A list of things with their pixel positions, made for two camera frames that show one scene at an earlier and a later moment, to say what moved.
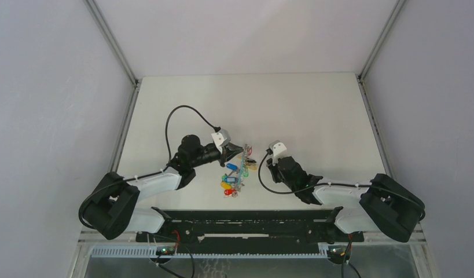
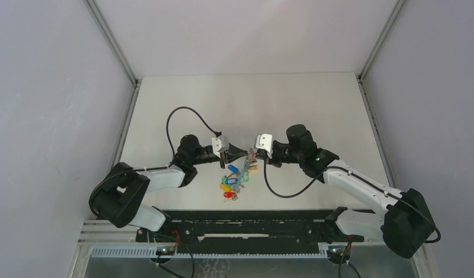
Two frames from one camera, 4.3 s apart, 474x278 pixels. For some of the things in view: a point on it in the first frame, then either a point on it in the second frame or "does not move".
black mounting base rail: x=249 y=230 does not move
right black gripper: x=273 y=168 → x=270 y=161
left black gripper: x=230 y=151 does not move
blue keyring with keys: x=232 y=182 does not move
